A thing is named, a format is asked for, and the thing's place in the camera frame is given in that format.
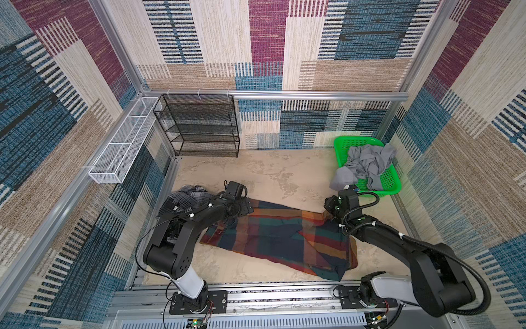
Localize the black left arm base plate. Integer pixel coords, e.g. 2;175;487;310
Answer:
168;290;228;315

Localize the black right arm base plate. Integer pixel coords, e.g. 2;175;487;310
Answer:
332;285;399;310

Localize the aluminium mounting rail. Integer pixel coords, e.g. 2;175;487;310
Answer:
103;281;467;328

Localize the multicolour plaid long sleeve shirt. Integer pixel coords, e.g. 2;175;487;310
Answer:
201;199;358;281

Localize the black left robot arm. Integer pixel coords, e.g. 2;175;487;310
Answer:
142;181;253;303

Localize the white wire mesh tray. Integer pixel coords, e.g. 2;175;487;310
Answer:
89;97;159;185

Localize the black corrugated cable conduit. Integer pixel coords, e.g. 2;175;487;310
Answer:
340;190;492;317

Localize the black wire mesh shelf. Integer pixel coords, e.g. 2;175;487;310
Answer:
153;94;241;158

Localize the grey plaid long sleeve shirt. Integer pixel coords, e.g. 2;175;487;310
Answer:
158;185;215;217

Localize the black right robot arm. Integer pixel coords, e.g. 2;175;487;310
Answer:
324;186;476;317

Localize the green plastic basket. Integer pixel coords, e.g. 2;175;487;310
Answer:
334;136;401;197

